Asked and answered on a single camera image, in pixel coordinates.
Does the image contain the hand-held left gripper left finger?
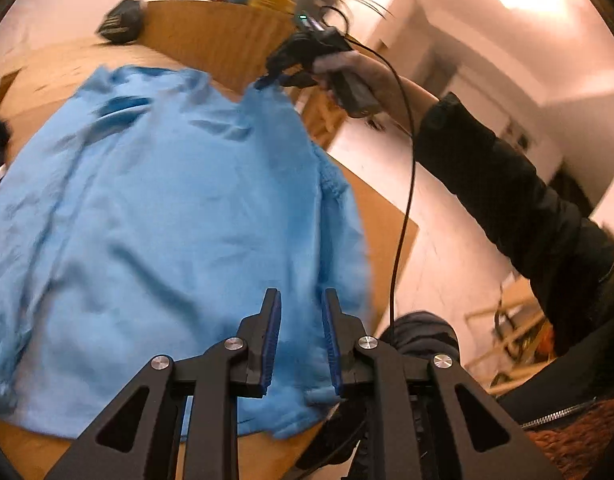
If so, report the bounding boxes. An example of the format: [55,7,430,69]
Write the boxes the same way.
[44,287,282,480]

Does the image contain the black cable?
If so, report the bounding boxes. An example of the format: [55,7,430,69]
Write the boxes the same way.
[319,5,418,333]

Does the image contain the person's right forearm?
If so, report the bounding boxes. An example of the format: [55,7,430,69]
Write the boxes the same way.
[414,91,614,361]

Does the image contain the black bag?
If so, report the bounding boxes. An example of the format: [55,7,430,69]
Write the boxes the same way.
[96,0,148,45]

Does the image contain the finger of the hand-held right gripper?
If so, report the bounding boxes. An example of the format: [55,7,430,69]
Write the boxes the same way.
[254,72,300,91]

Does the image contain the person's dark jacket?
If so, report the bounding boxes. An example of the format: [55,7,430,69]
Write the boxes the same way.
[497,305,614,428]

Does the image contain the wooden frame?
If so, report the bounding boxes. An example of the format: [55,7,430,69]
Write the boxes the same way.
[464,290,555,391]

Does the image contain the person's right hand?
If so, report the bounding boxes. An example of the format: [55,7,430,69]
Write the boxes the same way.
[311,51,440,133]

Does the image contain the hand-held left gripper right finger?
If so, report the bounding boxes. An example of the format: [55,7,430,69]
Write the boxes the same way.
[321,288,562,480]

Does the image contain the blue zippered jacket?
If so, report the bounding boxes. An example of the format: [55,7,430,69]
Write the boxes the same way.
[0,64,372,441]

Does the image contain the brown fuzzy garment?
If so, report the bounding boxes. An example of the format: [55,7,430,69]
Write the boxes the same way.
[524,395,614,480]

